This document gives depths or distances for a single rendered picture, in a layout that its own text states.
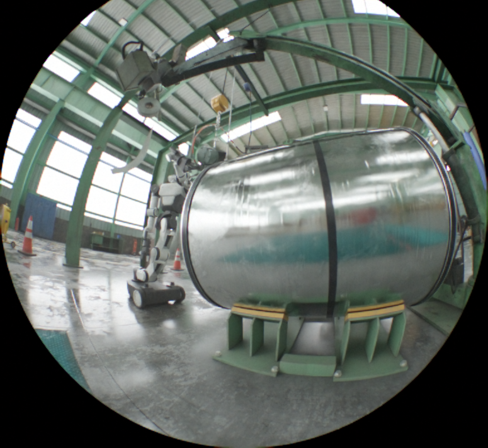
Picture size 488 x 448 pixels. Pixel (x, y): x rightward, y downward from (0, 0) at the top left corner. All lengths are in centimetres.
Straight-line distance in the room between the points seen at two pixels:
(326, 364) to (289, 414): 29
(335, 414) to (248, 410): 30
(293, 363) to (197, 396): 43
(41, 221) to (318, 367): 1021
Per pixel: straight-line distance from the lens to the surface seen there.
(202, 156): 134
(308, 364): 88
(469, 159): 134
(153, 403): 79
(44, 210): 1007
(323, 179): 65
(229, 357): 102
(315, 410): 77
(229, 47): 122
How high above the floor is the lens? 61
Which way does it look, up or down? 17 degrees up
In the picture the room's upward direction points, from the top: 1 degrees clockwise
